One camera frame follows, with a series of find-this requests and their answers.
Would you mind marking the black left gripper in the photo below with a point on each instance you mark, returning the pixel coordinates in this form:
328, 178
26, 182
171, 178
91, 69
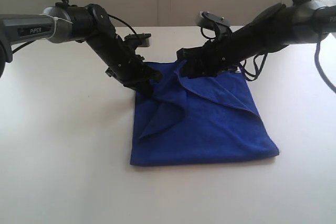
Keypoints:
124, 64

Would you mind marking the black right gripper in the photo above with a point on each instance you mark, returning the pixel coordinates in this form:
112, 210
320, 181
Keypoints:
218, 56

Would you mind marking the blue towel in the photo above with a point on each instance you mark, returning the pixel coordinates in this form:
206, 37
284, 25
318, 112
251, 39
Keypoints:
198, 121

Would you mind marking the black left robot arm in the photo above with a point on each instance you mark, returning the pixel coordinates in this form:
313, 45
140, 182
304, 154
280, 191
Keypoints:
91, 24

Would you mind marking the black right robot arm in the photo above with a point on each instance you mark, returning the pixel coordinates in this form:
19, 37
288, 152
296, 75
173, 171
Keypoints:
301, 24

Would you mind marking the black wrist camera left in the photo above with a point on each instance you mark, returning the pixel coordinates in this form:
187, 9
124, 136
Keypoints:
134, 41

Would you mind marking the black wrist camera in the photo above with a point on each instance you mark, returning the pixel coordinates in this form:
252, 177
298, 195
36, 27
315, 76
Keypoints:
134, 41
219, 25

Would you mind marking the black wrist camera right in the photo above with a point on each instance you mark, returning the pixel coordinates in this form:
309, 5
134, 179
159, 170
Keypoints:
219, 25

